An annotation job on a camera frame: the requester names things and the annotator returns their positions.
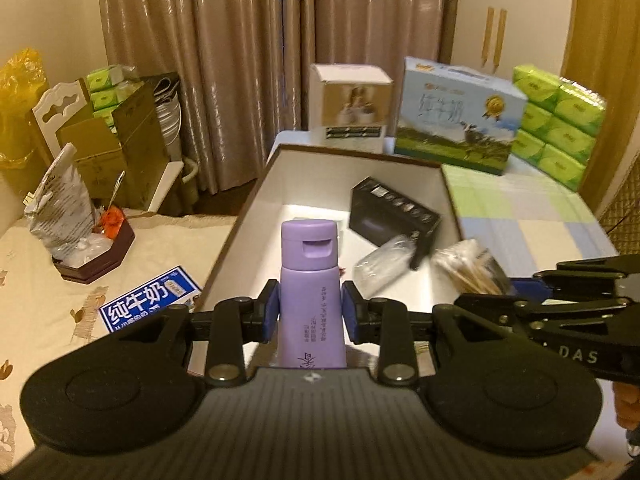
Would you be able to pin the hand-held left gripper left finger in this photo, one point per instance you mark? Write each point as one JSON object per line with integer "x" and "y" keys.
{"x": 270, "y": 312}

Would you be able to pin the olive cardboard box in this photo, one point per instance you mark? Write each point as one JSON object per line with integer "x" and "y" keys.
{"x": 130, "y": 150}

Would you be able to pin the clear plastic bag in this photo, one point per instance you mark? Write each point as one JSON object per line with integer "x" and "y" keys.
{"x": 382, "y": 270}

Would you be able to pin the purple lotion tube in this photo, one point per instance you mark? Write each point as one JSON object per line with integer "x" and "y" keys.
{"x": 310, "y": 300}

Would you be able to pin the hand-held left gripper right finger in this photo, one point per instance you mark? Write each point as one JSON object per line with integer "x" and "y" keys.
{"x": 348, "y": 312}

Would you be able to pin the green tissue pack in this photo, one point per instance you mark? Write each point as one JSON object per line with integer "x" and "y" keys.
{"x": 107, "y": 77}
{"x": 104, "y": 115}
{"x": 112, "y": 97}

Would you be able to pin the stack of green tissue packs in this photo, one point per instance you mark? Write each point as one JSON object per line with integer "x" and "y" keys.
{"x": 560, "y": 125}

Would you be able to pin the black product box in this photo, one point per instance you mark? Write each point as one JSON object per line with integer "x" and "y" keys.
{"x": 390, "y": 210}

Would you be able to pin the clear cotton swab container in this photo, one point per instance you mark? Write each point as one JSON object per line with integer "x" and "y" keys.
{"x": 470, "y": 267}

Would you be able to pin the plaid tablecloth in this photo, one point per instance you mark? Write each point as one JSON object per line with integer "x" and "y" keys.
{"x": 520, "y": 215}

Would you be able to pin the yellow plastic bag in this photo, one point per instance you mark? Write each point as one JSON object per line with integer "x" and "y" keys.
{"x": 20, "y": 105}

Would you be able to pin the white carved chair back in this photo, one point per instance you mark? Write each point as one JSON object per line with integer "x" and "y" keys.
{"x": 55, "y": 110}

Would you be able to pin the blue milk gift box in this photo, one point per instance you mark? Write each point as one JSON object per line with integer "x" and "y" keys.
{"x": 455, "y": 115}

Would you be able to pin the golden curtain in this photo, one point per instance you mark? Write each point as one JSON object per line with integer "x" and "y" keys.
{"x": 605, "y": 20}

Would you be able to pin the orange wrapped item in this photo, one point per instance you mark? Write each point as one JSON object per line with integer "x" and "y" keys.
{"x": 112, "y": 222}

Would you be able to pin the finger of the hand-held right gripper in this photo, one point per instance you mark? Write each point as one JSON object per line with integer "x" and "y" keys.
{"x": 530, "y": 285}
{"x": 550, "y": 315}

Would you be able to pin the person's right hand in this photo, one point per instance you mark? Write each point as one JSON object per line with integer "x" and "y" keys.
{"x": 629, "y": 405}

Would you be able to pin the beige curtain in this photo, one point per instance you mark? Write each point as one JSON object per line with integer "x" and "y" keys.
{"x": 250, "y": 60}

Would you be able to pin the printed plastic bag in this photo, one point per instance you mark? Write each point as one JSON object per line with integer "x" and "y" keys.
{"x": 62, "y": 205}

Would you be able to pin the white product box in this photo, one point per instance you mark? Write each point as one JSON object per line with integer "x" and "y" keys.
{"x": 350, "y": 105}

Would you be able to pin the quilted brown chair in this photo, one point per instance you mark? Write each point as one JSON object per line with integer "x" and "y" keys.
{"x": 625, "y": 210}

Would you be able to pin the large white box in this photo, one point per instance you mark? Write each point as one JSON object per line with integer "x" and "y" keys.
{"x": 310, "y": 185}

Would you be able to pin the dark red hexagonal box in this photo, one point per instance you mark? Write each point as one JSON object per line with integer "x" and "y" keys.
{"x": 100, "y": 260}

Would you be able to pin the blue milk carton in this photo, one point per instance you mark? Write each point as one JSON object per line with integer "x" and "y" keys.
{"x": 145, "y": 302}

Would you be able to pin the white paper shopping bag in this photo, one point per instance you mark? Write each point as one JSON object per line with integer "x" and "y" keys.
{"x": 167, "y": 110}

